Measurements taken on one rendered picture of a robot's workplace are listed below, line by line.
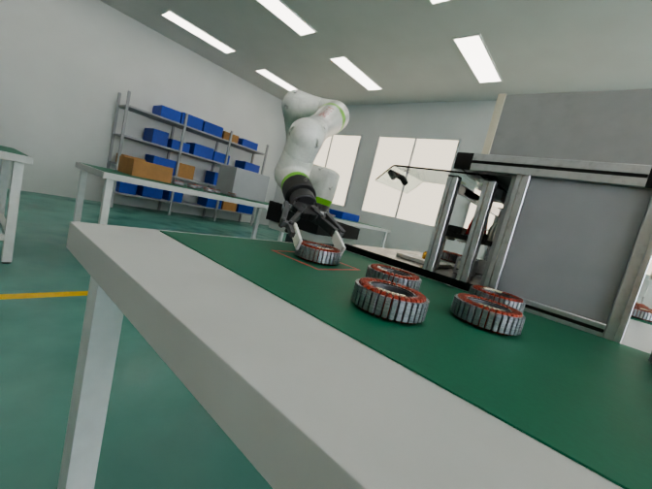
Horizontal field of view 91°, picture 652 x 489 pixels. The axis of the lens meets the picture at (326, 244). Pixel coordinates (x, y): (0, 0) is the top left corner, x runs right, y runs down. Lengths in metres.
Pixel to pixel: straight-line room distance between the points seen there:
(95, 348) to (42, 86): 6.56
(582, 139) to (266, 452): 1.00
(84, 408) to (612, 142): 1.28
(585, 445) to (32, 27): 7.30
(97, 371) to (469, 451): 0.66
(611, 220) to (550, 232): 0.11
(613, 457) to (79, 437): 0.80
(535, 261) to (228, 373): 0.79
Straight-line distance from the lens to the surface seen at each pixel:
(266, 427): 0.25
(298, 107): 1.40
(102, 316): 0.73
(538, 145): 1.08
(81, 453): 0.88
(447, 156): 6.51
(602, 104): 1.10
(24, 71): 7.15
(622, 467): 0.35
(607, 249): 0.92
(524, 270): 0.93
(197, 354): 0.31
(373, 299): 0.45
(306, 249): 0.73
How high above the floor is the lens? 0.88
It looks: 6 degrees down
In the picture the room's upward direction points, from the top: 14 degrees clockwise
